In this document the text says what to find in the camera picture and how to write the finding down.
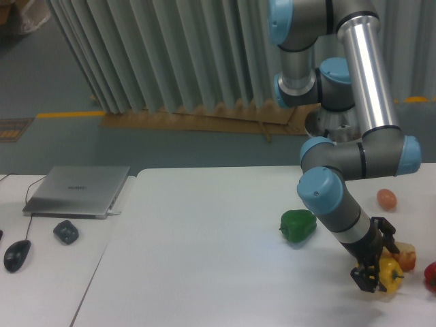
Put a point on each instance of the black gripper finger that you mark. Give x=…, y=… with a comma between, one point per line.
x=387, y=233
x=367, y=278

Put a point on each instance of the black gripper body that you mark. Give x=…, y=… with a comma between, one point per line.
x=365, y=247

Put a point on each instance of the yellow bell pepper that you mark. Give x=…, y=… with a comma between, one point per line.
x=391, y=275

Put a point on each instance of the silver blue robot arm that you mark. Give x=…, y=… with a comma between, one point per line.
x=330, y=55

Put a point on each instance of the red bell pepper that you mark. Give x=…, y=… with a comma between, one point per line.
x=430, y=277

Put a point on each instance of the green bell pepper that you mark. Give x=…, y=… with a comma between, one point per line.
x=297, y=225

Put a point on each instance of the brown egg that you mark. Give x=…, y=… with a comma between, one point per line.
x=386, y=199

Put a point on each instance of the toasted bread loaf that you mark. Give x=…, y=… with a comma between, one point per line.
x=406, y=257

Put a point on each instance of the brown cardboard sheet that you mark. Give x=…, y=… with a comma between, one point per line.
x=268, y=120

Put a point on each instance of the silver laptop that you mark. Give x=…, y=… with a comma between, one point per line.
x=78, y=192

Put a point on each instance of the small black controller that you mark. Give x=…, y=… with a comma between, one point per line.
x=66, y=232

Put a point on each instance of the pale green curtain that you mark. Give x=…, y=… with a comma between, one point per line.
x=169, y=54

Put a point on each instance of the black computer mouse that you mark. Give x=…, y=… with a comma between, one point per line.
x=16, y=255

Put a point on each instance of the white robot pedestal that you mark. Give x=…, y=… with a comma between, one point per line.
x=338, y=126

